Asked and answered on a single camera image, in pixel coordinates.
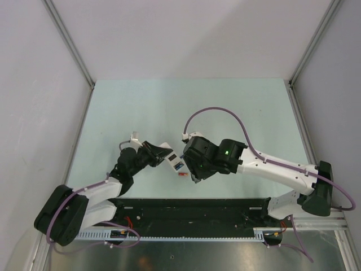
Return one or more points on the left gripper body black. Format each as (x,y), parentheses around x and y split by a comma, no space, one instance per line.
(148,156)

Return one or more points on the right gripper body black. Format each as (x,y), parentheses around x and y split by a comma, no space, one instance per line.
(201,170)

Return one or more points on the white remote control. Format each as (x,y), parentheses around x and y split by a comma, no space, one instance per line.
(172,158)

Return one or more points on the blue battery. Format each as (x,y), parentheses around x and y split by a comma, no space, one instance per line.
(178,166)

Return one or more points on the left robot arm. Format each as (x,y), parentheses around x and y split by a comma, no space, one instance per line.
(68,211)

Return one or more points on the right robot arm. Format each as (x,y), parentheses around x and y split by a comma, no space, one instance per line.
(310,193)

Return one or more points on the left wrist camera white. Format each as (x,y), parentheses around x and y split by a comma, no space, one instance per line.
(134,140)

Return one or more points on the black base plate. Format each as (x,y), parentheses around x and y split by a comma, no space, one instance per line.
(194,216)

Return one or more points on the grey slotted cable duct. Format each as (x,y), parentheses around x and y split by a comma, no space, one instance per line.
(239,235)

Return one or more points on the right aluminium frame post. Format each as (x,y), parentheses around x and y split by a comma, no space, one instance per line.
(320,31)

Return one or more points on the aluminium frame post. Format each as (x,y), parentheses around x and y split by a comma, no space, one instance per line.
(68,41)
(320,31)

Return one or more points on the left aluminium frame post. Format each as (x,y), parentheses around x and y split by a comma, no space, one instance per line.
(68,41)

